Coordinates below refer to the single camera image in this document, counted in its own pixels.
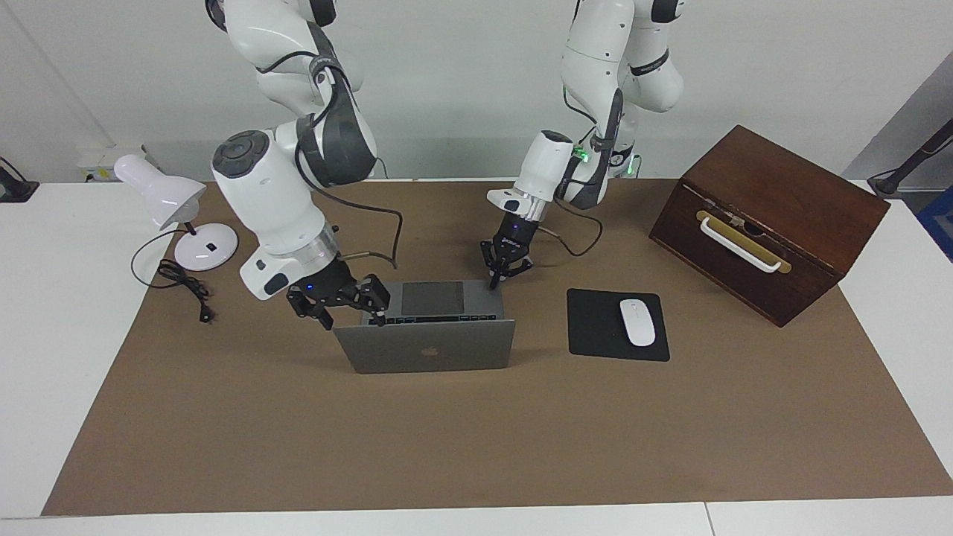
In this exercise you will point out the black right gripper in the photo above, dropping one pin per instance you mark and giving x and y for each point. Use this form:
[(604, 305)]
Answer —
[(329, 283)]

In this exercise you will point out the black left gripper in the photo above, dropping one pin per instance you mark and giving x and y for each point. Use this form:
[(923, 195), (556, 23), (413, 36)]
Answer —
[(517, 232)]

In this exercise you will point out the silver laptop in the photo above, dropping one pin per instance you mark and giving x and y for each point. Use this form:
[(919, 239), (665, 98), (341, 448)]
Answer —
[(461, 350)]

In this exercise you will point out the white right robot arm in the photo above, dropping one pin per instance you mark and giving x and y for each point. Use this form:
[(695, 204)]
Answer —
[(268, 193)]

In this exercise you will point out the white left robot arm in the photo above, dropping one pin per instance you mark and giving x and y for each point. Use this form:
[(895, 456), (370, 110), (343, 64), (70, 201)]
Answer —
[(547, 167)]

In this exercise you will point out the black mouse pad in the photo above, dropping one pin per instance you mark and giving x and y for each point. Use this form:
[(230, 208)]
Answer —
[(595, 327)]

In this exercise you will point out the white computer mouse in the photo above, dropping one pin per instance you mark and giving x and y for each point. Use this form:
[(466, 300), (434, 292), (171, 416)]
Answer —
[(637, 322)]

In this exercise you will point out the brown paper table mat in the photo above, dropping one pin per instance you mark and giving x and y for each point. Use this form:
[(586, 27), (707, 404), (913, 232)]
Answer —
[(447, 447)]

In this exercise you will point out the white desk lamp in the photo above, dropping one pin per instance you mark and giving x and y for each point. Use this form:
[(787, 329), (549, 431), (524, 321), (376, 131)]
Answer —
[(156, 190)]

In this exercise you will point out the white power strip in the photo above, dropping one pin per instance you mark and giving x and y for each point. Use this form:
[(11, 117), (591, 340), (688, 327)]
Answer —
[(93, 160)]

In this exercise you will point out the dark brown wooden box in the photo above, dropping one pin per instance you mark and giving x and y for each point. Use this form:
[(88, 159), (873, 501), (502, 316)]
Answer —
[(841, 238)]

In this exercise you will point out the small black stand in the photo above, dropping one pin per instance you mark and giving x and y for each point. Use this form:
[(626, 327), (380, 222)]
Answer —
[(15, 192)]

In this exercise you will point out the black stand with pole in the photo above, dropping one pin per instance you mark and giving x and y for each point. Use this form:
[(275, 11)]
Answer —
[(890, 182)]

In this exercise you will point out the blue object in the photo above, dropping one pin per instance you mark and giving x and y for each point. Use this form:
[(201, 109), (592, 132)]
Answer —
[(939, 219)]

